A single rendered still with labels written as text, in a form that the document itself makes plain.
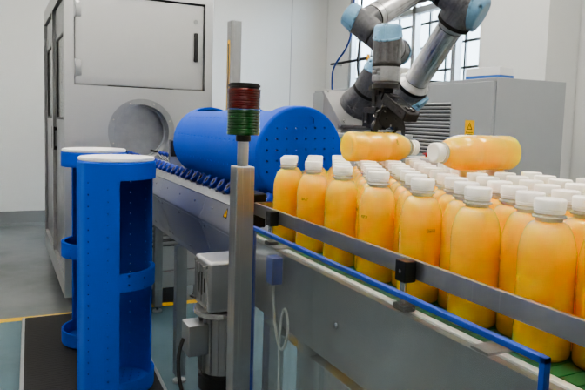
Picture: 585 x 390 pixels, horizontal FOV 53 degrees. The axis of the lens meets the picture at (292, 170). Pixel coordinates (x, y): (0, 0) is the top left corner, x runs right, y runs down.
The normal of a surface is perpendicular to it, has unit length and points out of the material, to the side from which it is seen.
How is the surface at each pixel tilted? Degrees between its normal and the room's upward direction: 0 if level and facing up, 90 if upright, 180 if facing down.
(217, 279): 90
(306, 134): 90
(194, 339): 90
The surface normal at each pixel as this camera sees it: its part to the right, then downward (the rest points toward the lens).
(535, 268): -0.72, 0.04
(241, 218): 0.45, 0.09
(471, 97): -0.91, 0.01
